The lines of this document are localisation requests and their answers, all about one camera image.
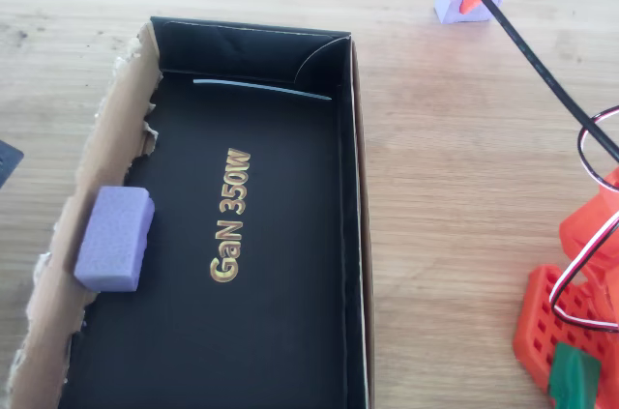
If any black cardboard box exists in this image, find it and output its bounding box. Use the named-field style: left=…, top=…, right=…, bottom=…
left=7, top=15, right=376, bottom=409

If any purple foam block rough top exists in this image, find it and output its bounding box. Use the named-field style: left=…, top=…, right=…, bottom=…
left=433, top=0, right=505, bottom=25

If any red white black servo wire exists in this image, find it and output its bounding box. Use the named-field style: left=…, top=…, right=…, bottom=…
left=550, top=107, right=619, bottom=333

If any smooth purple foam block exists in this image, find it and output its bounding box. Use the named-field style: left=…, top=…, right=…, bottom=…
left=74, top=186, right=156, bottom=293

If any thick black cable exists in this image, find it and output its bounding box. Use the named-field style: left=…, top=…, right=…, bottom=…
left=457, top=0, right=619, bottom=162

